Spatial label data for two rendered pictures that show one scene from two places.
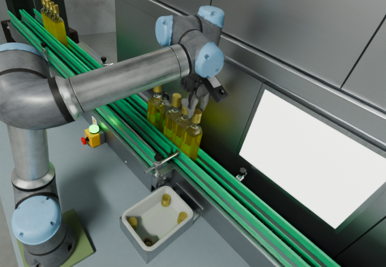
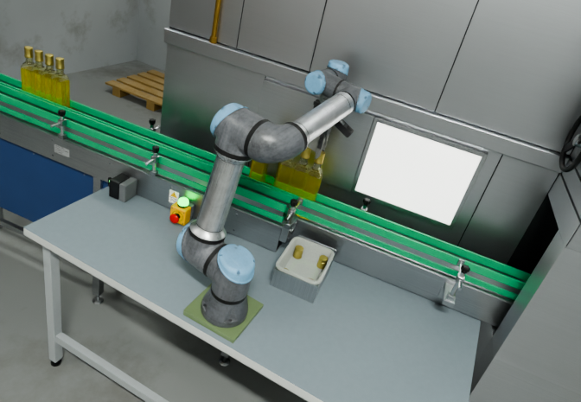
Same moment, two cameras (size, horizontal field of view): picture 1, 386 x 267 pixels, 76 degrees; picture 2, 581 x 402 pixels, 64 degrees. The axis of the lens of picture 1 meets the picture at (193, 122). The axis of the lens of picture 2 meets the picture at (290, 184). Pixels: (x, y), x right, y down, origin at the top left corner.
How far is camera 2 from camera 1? 1.05 m
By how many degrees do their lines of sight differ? 23
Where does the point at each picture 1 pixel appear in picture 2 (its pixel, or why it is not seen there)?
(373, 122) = (460, 130)
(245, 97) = (359, 132)
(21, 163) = (219, 212)
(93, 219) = not seen: hidden behind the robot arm
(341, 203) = (450, 201)
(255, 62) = not seen: hidden behind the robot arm
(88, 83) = (311, 124)
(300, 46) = (401, 84)
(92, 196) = not seen: hidden behind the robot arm
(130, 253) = (293, 300)
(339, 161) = (443, 165)
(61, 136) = (137, 222)
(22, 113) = (286, 147)
